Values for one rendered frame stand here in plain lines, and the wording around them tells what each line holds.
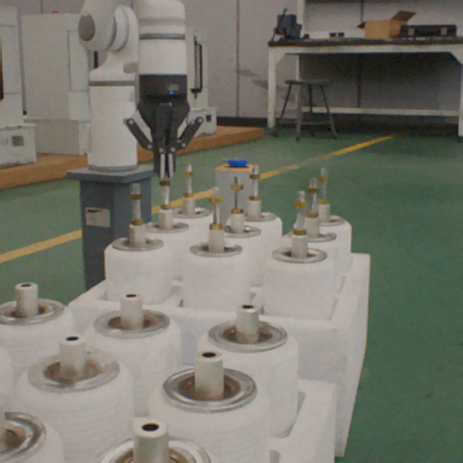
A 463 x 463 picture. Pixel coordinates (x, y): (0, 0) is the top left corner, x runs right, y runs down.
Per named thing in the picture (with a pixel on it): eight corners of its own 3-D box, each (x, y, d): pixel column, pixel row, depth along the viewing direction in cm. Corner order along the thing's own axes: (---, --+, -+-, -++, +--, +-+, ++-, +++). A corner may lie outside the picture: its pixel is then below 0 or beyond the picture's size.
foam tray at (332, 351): (73, 420, 101) (67, 303, 97) (165, 328, 137) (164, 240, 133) (343, 458, 91) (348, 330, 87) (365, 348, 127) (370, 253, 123)
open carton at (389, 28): (372, 42, 586) (374, 14, 581) (415, 41, 560) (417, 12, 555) (354, 40, 563) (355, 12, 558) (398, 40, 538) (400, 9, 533)
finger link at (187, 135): (200, 115, 109) (175, 143, 108) (208, 122, 109) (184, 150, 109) (194, 114, 111) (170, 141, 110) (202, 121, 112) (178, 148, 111)
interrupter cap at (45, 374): (9, 389, 55) (8, 381, 55) (57, 354, 62) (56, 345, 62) (94, 401, 53) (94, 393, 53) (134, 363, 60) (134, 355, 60)
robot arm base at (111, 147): (83, 170, 142) (80, 86, 139) (109, 165, 150) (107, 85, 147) (119, 173, 138) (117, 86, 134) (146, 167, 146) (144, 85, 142)
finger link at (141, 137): (126, 115, 107) (152, 142, 109) (118, 124, 106) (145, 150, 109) (131, 116, 104) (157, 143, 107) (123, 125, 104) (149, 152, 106)
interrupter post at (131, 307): (116, 330, 68) (114, 297, 67) (126, 322, 70) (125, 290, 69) (138, 333, 67) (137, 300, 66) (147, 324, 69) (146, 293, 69)
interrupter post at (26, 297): (11, 318, 71) (9, 288, 70) (23, 311, 73) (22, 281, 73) (32, 320, 70) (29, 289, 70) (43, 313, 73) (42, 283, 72)
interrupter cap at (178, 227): (184, 236, 107) (184, 231, 107) (137, 234, 108) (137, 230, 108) (193, 225, 115) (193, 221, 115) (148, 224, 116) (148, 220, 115)
